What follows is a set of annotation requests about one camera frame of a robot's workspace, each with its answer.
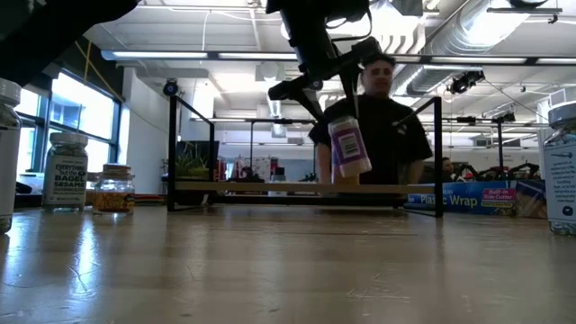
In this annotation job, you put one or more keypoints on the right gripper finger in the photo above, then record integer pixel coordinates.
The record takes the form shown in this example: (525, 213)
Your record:
(320, 108)
(354, 92)

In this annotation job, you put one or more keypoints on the black lid purple label jar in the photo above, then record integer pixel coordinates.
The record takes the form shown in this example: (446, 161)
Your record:
(348, 148)
(346, 181)

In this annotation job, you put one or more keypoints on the white lid bagel seasoning jar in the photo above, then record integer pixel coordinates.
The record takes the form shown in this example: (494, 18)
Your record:
(9, 171)
(65, 180)
(560, 180)

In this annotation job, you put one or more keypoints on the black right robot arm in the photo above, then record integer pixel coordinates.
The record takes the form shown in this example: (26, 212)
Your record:
(310, 18)

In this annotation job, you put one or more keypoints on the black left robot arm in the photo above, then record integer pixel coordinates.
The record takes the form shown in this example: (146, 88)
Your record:
(45, 31)

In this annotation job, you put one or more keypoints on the black ceiling spotlight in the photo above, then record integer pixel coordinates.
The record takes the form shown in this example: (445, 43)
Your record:
(465, 81)

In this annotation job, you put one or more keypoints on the potted succulent plant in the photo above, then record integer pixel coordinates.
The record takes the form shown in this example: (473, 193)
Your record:
(191, 164)

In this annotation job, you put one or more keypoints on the blue plastic wrap box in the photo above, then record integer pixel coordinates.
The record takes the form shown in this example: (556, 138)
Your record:
(450, 198)

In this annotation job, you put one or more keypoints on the black round ceiling speaker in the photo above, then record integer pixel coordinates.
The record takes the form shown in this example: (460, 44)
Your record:
(170, 87)

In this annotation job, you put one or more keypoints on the black beam with light strips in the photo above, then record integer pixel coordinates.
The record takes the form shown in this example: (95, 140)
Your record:
(157, 55)

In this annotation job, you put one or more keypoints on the background robot arms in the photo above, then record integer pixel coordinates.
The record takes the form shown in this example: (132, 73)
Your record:
(504, 171)

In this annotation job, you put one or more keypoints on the wooden shelf black metal frame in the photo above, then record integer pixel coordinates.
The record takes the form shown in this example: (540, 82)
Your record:
(270, 186)

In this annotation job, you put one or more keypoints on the black background camera stand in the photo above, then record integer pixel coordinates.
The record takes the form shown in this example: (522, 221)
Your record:
(500, 144)

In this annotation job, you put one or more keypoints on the black table rig frame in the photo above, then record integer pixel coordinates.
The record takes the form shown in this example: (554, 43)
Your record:
(27, 200)

